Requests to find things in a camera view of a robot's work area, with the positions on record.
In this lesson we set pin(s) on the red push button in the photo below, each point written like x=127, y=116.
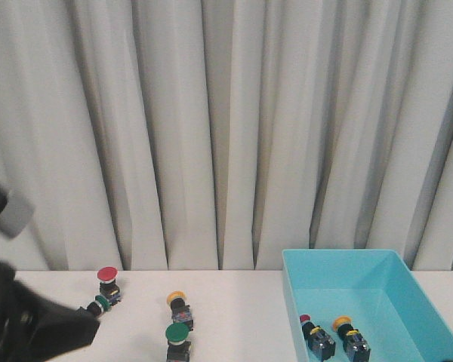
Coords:
x=107, y=284
x=319, y=342

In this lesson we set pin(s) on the light blue plastic box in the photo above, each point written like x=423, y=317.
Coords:
x=377, y=290

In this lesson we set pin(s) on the red push button front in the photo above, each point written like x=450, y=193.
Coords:
x=319, y=342

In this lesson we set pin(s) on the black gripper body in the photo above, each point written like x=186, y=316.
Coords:
x=14, y=317

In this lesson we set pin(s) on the yellow push button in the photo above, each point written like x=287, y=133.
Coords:
x=180, y=311
x=355, y=345

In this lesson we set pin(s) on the grey pleated curtain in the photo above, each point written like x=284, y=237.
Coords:
x=154, y=135

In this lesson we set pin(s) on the green push button upright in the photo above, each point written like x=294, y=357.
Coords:
x=178, y=343

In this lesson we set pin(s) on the red push button back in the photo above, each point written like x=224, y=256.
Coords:
x=107, y=284

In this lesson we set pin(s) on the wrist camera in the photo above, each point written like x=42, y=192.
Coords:
x=15, y=212

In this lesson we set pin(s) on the yellow push button tilted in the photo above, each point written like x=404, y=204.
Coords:
x=180, y=311

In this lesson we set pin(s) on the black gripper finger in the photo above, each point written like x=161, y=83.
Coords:
x=49, y=329

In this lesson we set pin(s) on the green push button lying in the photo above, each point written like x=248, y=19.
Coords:
x=97, y=307

